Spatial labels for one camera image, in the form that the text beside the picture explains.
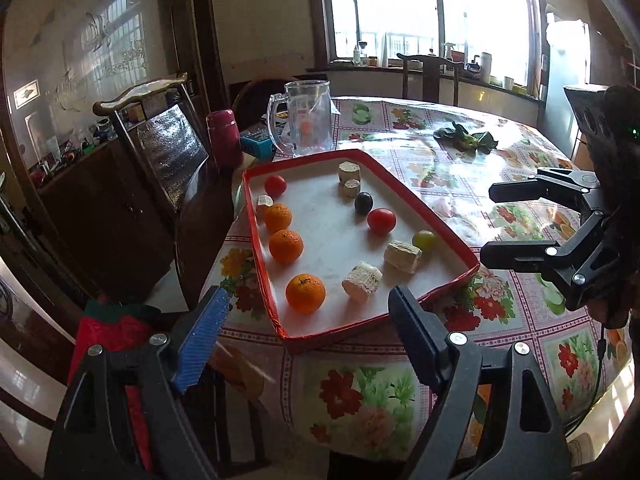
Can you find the pink thermos bottle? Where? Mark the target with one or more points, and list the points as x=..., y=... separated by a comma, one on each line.
x=224, y=136

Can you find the wooden chair with cushion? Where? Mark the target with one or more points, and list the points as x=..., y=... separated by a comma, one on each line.
x=169, y=146

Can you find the yellow-green tomato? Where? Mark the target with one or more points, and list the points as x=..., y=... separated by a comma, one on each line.
x=424, y=240

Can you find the orange mandarin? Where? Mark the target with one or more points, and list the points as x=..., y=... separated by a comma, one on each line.
x=285, y=246
x=277, y=217
x=305, y=293

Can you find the dark purple plum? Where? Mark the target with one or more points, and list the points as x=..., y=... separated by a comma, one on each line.
x=363, y=203

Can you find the red tomato in tray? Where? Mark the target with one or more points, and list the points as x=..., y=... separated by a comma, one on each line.
x=275, y=185

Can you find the dark wooden far chair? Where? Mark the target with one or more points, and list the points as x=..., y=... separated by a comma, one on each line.
x=431, y=66

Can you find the round back wooden chair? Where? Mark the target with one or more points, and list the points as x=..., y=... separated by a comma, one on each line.
x=249, y=99

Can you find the white cup on sill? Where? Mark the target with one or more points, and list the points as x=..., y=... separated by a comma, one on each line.
x=485, y=67

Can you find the clear glass mug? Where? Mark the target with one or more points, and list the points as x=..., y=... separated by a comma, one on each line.
x=308, y=128

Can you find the red fabric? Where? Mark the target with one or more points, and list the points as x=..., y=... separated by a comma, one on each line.
x=121, y=330

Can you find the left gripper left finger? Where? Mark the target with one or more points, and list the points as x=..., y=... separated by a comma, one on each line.
x=91, y=438

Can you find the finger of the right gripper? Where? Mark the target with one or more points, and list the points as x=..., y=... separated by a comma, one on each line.
x=571, y=188
x=567, y=266

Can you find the red tomato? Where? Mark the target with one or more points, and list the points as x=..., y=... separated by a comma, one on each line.
x=381, y=221
x=275, y=185

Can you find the dark wooden sideboard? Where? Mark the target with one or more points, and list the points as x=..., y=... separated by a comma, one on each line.
x=109, y=223

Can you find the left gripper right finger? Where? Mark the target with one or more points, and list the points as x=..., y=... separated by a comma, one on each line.
x=522, y=436

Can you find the green leafy vegetable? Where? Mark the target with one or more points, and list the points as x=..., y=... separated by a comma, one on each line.
x=463, y=140

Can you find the silver refrigerator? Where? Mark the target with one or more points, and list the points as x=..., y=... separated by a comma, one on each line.
x=569, y=65

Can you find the teal box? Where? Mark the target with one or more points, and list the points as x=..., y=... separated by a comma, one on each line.
x=257, y=143

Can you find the red rimmed white tray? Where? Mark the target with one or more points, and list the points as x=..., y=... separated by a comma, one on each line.
x=336, y=239

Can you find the floral fruit tablecloth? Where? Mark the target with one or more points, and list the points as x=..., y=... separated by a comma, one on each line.
x=359, y=395

